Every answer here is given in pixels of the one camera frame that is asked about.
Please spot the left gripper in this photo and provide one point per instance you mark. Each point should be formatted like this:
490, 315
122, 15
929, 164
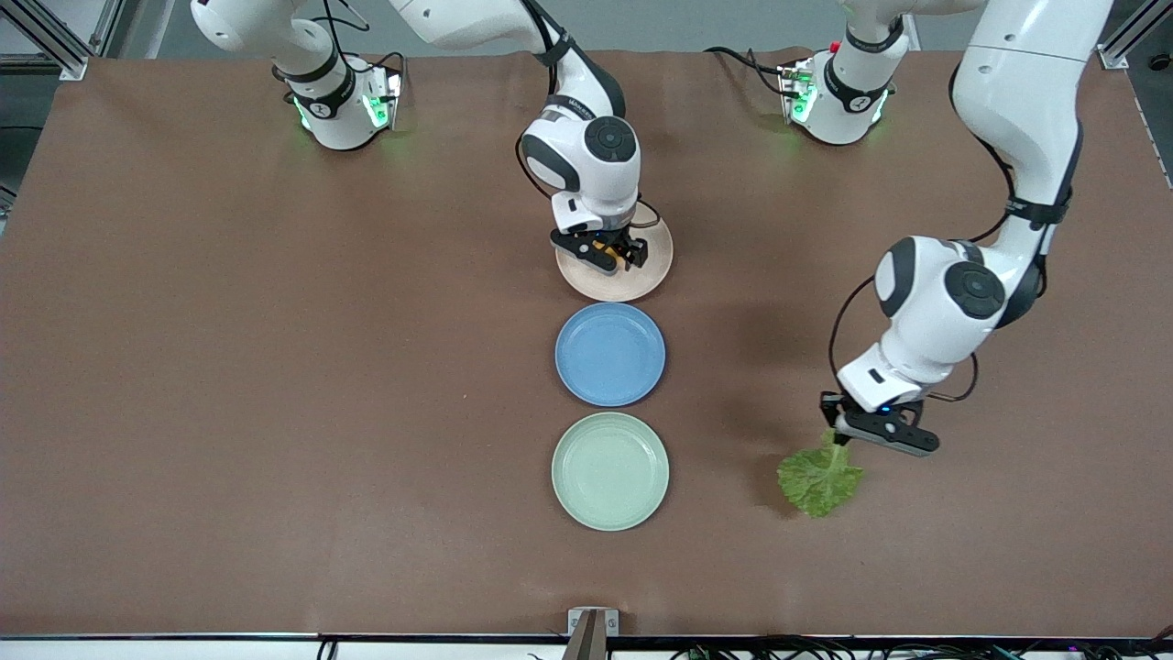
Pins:
832, 412

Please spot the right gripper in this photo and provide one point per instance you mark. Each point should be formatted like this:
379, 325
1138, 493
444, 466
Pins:
630, 246

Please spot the yellow lemon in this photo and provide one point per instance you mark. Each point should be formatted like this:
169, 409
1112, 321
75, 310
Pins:
602, 247

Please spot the green lettuce leaf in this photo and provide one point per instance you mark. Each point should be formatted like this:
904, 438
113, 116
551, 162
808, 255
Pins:
820, 481

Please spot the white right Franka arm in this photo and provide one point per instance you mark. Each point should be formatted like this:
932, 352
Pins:
596, 147

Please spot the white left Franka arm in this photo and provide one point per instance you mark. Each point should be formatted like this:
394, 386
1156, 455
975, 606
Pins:
1026, 92

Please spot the pink round plate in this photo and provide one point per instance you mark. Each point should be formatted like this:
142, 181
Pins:
596, 286

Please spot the blue round plate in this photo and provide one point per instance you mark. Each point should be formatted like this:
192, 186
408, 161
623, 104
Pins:
610, 356

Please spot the light green round plate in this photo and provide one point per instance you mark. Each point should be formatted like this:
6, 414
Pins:
610, 472

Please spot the brown table mat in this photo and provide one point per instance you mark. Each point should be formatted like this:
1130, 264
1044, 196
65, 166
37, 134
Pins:
275, 321

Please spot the grey metal camera bracket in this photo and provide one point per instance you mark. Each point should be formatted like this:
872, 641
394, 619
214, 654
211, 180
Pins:
592, 628

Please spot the aluminium frame profile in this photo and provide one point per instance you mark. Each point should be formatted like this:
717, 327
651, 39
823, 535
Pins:
1127, 41
55, 41

